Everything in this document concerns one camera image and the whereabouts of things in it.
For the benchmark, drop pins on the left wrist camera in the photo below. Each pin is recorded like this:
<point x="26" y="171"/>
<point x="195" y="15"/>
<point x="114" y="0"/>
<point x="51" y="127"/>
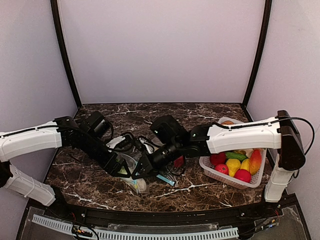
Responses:
<point x="122" y="143"/>

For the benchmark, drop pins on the yellow toy lemon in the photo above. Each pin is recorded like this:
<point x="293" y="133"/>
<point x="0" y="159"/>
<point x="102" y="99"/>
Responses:
<point x="245" y="165"/>

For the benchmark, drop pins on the black corner frame post left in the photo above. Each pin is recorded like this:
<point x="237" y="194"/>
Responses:
<point x="63" y="52"/>

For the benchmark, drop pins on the white toy radish green leaves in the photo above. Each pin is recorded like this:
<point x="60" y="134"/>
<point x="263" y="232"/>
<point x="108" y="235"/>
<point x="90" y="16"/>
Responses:
<point x="139" y="186"/>

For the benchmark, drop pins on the brown toy potato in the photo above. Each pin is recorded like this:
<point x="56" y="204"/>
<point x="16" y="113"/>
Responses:
<point x="227" y="122"/>

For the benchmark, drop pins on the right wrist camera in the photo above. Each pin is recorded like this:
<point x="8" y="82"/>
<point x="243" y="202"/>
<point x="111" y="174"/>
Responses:
<point x="150" y="148"/>

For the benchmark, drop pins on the white plastic basket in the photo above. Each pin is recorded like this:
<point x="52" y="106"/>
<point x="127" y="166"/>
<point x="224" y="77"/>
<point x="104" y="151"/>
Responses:
<point x="244" y="152"/>

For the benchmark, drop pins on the red toy fruit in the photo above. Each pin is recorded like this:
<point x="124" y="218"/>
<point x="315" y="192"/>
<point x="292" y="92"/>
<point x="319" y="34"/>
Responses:
<point x="243" y="175"/>
<point x="217" y="158"/>

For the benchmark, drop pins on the black front rail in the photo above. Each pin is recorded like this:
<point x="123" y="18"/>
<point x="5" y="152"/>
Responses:
<point x="239" y="216"/>

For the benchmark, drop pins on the white slotted cable duct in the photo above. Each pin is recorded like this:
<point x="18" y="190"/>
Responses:
<point x="130" y="232"/>

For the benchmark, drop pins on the red toy fruit left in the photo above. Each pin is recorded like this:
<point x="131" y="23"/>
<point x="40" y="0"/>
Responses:
<point x="217" y="158"/>

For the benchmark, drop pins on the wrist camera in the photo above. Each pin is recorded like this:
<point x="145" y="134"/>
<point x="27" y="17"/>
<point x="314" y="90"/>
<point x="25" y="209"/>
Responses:
<point x="150" y="148"/>
<point x="122" y="143"/>

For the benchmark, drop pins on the red toy apple large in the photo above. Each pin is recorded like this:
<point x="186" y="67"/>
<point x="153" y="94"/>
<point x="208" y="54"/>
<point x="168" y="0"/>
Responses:
<point x="179" y="162"/>

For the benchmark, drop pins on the black corner frame post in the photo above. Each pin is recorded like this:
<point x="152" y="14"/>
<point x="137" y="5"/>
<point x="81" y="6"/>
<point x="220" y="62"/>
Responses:
<point x="63" y="52"/>
<point x="258" y="53"/>

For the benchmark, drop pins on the green toy bitter gourd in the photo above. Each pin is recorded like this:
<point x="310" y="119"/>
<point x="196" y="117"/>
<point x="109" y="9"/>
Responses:
<point x="234" y="155"/>

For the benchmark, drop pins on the large clear zip bag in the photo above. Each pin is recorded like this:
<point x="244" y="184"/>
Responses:
<point x="170" y="175"/>

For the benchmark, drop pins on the red toy fruit front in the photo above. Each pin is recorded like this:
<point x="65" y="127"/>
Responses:
<point x="243" y="175"/>

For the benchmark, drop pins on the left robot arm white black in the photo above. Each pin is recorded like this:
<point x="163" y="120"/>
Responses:
<point x="85" y="135"/>

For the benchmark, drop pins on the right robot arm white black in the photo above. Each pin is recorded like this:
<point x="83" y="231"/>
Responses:
<point x="279" y="133"/>

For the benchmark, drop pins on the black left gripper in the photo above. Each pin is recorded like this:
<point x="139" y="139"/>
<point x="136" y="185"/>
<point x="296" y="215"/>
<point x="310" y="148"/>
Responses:
<point x="113" y="163"/>

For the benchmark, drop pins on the black corner frame post right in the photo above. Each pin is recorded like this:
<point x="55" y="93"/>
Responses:
<point x="258" y="53"/>

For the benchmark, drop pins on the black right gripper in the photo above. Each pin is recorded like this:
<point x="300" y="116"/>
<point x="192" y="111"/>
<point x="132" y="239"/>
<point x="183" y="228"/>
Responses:
<point x="147" y="164"/>

